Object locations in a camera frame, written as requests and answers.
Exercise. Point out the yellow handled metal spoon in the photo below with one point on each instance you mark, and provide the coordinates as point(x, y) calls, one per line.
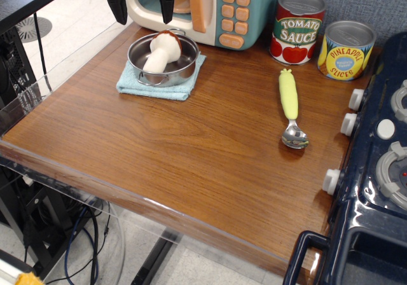
point(293, 136)

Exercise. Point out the plush white mushroom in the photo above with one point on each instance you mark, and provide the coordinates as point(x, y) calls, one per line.
point(165, 48)

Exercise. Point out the small steel pot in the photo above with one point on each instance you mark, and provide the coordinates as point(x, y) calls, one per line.
point(176, 72)

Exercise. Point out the light blue folded cloth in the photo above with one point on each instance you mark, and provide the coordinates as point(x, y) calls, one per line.
point(128, 84)

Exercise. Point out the teal toy microwave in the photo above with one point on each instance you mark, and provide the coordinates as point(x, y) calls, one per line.
point(232, 24)

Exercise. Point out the tomato sauce can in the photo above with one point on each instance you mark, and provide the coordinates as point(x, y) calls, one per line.
point(295, 31)

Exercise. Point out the pineapple slices can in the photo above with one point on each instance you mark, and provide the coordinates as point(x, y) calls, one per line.
point(345, 50)

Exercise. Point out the clear acrylic table guard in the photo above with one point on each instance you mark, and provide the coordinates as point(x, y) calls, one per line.
point(212, 167)

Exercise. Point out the black table leg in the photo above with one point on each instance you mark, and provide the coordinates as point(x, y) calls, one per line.
point(155, 257)

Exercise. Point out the dark blue toy stove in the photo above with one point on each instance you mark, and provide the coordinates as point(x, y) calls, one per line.
point(366, 242)

